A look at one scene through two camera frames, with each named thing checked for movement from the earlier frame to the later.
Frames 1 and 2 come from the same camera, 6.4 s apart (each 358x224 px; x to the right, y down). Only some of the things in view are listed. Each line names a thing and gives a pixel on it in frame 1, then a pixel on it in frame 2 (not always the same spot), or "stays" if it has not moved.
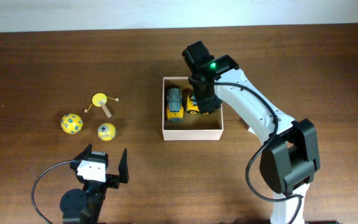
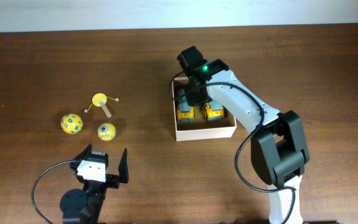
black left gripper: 114,180 stays
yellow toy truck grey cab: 174,111 to 185,112
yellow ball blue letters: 71,123 stays
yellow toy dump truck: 192,105 to 215,111
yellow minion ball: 106,131 stays
